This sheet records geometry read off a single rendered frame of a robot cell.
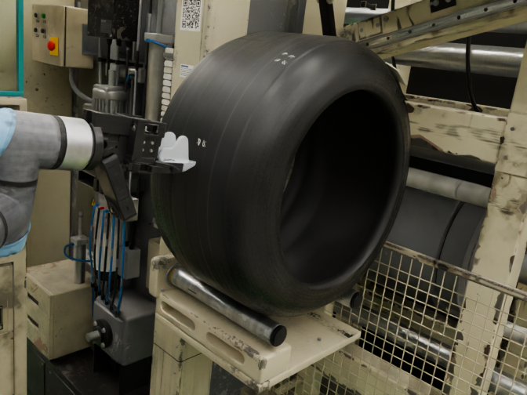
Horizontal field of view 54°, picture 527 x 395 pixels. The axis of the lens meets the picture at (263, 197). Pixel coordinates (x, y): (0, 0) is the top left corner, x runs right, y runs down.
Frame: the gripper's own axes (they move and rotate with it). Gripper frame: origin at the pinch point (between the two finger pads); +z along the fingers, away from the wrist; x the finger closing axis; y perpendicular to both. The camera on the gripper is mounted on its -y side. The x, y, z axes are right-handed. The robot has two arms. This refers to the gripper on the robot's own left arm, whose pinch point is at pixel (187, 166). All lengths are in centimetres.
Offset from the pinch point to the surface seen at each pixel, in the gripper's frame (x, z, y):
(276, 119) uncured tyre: -11.0, 7.9, 11.0
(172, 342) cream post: 29, 30, -54
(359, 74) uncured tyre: -12.6, 26.8, 22.3
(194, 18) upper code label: 30.4, 19.7, 29.1
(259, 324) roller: -7.2, 19.7, -30.1
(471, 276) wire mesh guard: -30, 66, -16
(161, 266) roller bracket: 22.9, 17.0, -28.7
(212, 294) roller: 7.6, 20.0, -29.7
